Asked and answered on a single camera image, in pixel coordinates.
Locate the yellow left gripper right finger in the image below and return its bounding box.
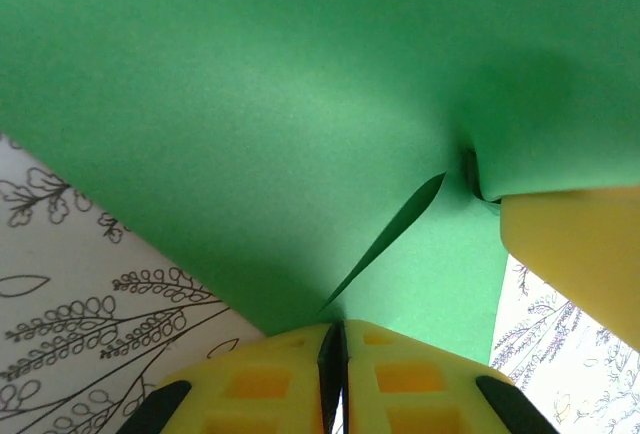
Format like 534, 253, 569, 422
335, 318, 560, 434

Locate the green square paper sheet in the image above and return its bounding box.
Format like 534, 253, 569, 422
0, 0, 640, 368

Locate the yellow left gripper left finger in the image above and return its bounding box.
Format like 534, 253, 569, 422
117, 322, 337, 434

